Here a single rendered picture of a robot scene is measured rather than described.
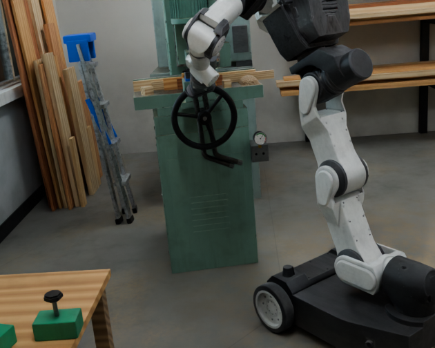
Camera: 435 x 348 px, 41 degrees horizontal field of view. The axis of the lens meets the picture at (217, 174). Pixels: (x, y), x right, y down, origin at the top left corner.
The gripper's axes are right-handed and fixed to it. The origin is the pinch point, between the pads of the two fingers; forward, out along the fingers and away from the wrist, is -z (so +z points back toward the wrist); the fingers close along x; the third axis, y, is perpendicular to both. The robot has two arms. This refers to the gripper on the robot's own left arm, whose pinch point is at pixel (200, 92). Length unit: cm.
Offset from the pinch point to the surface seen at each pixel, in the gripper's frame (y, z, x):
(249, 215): -49, -56, 8
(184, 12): 42.9, -13.6, 10.0
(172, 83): 20.3, -32.3, -5.4
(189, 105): 2.1, -17.6, -4.0
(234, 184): -34, -47, 5
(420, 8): 60, -164, 208
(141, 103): 13.4, -24.9, -22.8
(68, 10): 190, -228, -38
